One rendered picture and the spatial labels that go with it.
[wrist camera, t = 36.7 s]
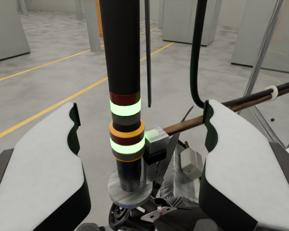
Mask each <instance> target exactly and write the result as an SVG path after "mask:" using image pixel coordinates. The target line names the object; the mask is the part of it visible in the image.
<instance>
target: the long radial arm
mask: <svg viewBox="0 0 289 231"><path fill-rule="evenodd" d="M184 150H185V148H184V147H182V146H181V145H180V144H178V143H177V145H176V148H175V150H174V153H173V156H172V159H171V161H170V163H169V166H168V168H167V171H166V173H165V175H164V178H163V179H164V181H163V183H162V185H161V188H160V198H162V199H164V198H165V199H167V197H169V198H170V196H171V197H173V196H174V197H177V198H179V196H181V197H185V198H187V199H189V198H196V197H195V186H194V181H193V180H191V179H190V178H188V177H187V175H186V174H185V173H184V172H183V170H182V169H181V156H180V154H181V152H183V151H184Z"/></svg>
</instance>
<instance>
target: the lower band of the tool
mask: <svg viewBox="0 0 289 231"><path fill-rule="evenodd" d="M140 120H141V119H140ZM112 123H113V121H112V122H111V123H110V125H109V129H110V132H111V133H112V134H113V135H115V136H117V137H120V138H131V137H135V136H137V135H139V134H140V133H141V132H142V131H143V130H144V128H145V124H144V122H143V121H142V120H141V126H140V128H139V129H137V130H136V131H133V132H119V131H117V130H115V129H114V128H113V126H112ZM140 142H141V141H140ZM138 143H139V142H138ZM138 143H136V144H138ZM115 144H117V143H115ZM136 144H133V145H136ZM117 145H119V144H117ZM133 145H126V146H133ZM120 146H121V145H120ZM122 146H125V145H122ZM138 151H140V150H138ZM116 152H117V151H116ZM136 152H137V151H136ZM118 153H120V152H118ZM134 153H135V152H134ZM122 154H124V153H122ZM129 154H133V153H129ZM141 156H142V155H141ZM141 156H140V157H141ZM140 157H139V158H140ZM115 158H116V157H115ZM139 158H137V159H135V160H138V159H139ZM116 159H117V158H116ZM117 160H119V161H123V162H132V161H135V160H131V161H124V160H120V159H117Z"/></svg>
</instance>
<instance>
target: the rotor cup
mask: <svg viewBox="0 0 289 231"><path fill-rule="evenodd" d="M158 206H161V207H171V206H170V204H169V202H167V201H166V200H164V199H162V198H155V199H153V198H152V197H151V196H150V198H149V199H148V200H147V202H145V203H144V204H143V205H141V206H140V207H141V208H143V209H144V210H145V212H142V211H140V210H138V209H137V208H134V216H133V217H131V216H130V209H126V208H123V209H122V210H120V207H119V206H118V205H116V204H115V203H113V204H112V206H111V209H110V212H109V219H108V223H109V227H110V228H111V229H112V230H114V231H118V230H122V231H158V230H157V229H156V227H155V226H154V225H143V224H140V222H142V221H144V220H141V217H142V216H144V215H146V214H148V213H150V212H153V211H155V210H157V207H158Z"/></svg>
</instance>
